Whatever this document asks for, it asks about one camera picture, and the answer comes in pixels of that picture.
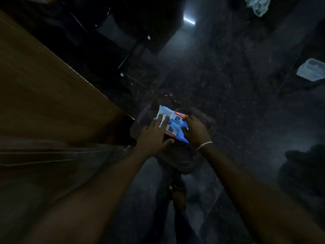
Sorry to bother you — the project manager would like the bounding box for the person's right hand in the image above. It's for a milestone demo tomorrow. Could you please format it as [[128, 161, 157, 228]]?
[[181, 115, 213, 150]]

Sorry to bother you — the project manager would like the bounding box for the blue wet wipe packet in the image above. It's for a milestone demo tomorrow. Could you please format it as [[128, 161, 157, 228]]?
[[155, 105, 190, 144]]

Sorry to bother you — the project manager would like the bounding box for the silver chain bracelet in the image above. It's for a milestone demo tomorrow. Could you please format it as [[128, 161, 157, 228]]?
[[196, 141, 213, 151]]

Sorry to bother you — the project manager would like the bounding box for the dark plastic stool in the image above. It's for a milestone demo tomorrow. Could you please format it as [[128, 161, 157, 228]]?
[[129, 88, 218, 175]]

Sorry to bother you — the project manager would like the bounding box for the brown wooden door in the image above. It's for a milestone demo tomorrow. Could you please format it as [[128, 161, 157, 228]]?
[[0, 10, 135, 244]]

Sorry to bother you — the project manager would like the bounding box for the person's right forearm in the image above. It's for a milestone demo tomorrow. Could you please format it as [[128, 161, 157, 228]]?
[[198, 143, 325, 244]]

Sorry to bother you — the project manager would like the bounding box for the person's left hand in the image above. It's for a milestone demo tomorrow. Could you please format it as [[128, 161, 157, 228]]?
[[136, 115, 175, 157]]

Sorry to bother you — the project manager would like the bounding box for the person's left forearm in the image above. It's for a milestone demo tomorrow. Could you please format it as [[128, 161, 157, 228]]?
[[19, 147, 159, 244]]

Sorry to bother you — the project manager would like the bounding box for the black table with white feet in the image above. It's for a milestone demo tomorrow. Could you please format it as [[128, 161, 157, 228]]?
[[0, 0, 186, 79]]

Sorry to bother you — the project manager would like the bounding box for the white crumpled cloth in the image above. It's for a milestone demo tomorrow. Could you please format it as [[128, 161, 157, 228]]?
[[243, 0, 272, 18]]

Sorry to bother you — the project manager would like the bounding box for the clear plastic container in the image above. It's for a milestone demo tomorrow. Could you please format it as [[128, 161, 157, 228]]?
[[296, 58, 325, 82]]

